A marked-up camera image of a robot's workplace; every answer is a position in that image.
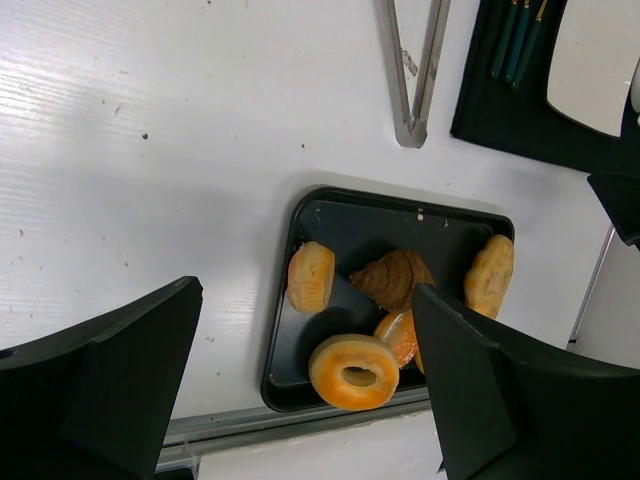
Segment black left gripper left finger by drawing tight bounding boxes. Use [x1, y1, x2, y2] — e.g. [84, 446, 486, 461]
[1, 276, 203, 479]

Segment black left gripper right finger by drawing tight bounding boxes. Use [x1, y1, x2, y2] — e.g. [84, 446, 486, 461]
[412, 284, 639, 479]

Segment small orange round bun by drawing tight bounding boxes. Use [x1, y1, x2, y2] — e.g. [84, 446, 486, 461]
[373, 311, 419, 369]

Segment metal tongs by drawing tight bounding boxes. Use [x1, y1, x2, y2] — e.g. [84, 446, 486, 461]
[378, 0, 451, 149]

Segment oblong pale bread roll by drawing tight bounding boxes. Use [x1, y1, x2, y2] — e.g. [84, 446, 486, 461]
[464, 235, 514, 319]

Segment orange glazed donut right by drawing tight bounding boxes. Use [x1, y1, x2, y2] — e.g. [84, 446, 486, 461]
[414, 351, 424, 375]

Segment orange glazed donut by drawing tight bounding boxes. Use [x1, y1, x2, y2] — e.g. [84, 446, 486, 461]
[414, 351, 424, 375]
[308, 334, 400, 411]

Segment brown chocolate croissant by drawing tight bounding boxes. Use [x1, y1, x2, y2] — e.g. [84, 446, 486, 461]
[349, 249, 436, 313]

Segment orange glazed donut left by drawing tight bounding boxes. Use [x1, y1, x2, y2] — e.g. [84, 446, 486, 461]
[308, 334, 400, 411]

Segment round yellow muffin bun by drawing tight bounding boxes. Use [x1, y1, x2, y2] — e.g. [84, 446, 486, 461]
[287, 241, 336, 314]

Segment black placemat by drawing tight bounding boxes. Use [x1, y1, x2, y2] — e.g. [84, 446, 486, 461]
[451, 1, 639, 178]

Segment white square plate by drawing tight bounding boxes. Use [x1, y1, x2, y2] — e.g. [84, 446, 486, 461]
[546, 0, 639, 138]

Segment aluminium rail front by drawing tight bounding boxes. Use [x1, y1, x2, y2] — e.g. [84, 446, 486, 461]
[156, 387, 431, 472]

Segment gold spoon teal handle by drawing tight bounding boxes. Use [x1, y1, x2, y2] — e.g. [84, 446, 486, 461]
[504, 0, 530, 84]

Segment gold fork teal handle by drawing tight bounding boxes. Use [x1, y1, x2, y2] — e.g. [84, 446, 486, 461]
[508, 0, 547, 90]

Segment gold knife teal handle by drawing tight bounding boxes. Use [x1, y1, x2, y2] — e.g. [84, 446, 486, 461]
[490, 0, 519, 79]

